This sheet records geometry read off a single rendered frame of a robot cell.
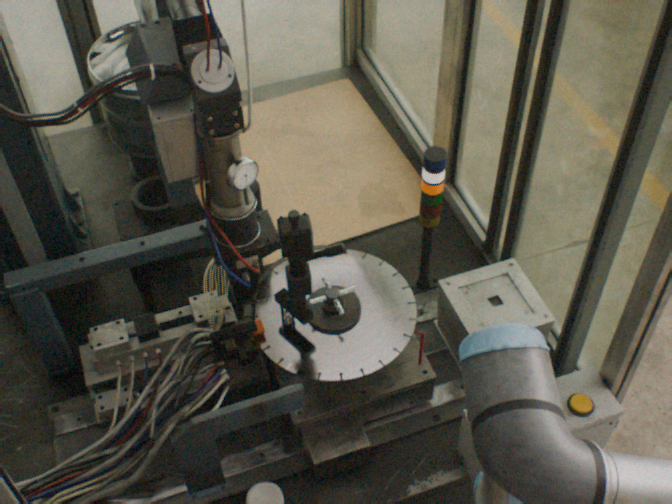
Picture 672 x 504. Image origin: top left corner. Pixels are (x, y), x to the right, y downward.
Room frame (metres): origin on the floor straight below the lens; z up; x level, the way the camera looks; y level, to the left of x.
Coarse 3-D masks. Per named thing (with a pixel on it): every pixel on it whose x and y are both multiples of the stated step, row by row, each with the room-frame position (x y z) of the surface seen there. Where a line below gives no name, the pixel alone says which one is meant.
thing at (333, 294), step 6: (324, 282) 1.03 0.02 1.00; (330, 288) 1.01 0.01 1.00; (336, 288) 1.01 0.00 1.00; (348, 288) 1.01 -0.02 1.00; (354, 288) 1.01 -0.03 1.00; (330, 294) 1.00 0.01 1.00; (336, 294) 1.00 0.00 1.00; (342, 294) 1.00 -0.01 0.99; (312, 300) 0.99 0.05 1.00; (318, 300) 0.99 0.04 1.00; (324, 300) 0.99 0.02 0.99; (330, 300) 0.99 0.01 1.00; (336, 300) 0.98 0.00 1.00; (330, 306) 0.99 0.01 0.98; (336, 306) 0.97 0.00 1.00; (342, 312) 0.96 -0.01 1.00
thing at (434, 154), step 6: (426, 150) 1.23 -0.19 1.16; (432, 150) 1.23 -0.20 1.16; (438, 150) 1.23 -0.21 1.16; (444, 150) 1.23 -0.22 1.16; (426, 156) 1.21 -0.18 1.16; (432, 156) 1.21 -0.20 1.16; (438, 156) 1.21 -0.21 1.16; (444, 156) 1.21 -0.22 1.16; (426, 162) 1.21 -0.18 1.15; (432, 162) 1.20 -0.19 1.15; (438, 162) 1.20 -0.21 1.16; (444, 162) 1.21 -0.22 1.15; (426, 168) 1.21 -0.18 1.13; (432, 168) 1.20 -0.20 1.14; (438, 168) 1.20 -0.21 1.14; (444, 168) 1.21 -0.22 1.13
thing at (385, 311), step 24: (288, 264) 1.12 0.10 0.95; (312, 264) 1.12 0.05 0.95; (336, 264) 1.12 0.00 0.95; (360, 264) 1.12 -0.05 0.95; (384, 264) 1.12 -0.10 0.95; (264, 288) 1.06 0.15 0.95; (360, 288) 1.05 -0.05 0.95; (384, 288) 1.05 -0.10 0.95; (408, 288) 1.05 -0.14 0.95; (264, 312) 1.00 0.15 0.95; (384, 312) 0.99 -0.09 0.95; (408, 312) 0.99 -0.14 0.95; (264, 336) 0.94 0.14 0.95; (288, 336) 0.94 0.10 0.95; (312, 336) 0.94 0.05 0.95; (336, 336) 0.94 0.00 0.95; (360, 336) 0.93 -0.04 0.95; (384, 336) 0.93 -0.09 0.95; (288, 360) 0.88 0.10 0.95; (312, 360) 0.88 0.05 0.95; (336, 360) 0.88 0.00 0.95; (360, 360) 0.88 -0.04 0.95; (384, 360) 0.88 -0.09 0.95
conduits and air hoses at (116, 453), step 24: (216, 288) 1.08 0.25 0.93; (168, 360) 0.94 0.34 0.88; (144, 384) 0.92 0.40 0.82; (168, 384) 0.86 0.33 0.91; (216, 384) 0.87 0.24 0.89; (192, 408) 0.81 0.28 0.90; (216, 408) 0.80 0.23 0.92; (120, 432) 0.84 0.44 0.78; (144, 432) 0.79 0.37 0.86; (168, 432) 0.76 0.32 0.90; (72, 456) 0.79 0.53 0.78; (96, 456) 0.78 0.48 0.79; (120, 456) 0.75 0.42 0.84; (48, 480) 0.74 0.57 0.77; (72, 480) 0.74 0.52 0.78; (96, 480) 0.73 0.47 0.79
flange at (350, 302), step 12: (324, 288) 1.05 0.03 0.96; (348, 300) 1.01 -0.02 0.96; (324, 312) 0.99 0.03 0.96; (336, 312) 0.98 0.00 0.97; (348, 312) 0.98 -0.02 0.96; (360, 312) 0.98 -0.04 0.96; (312, 324) 0.96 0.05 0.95; (324, 324) 0.96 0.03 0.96; (336, 324) 0.96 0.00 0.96; (348, 324) 0.96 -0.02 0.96
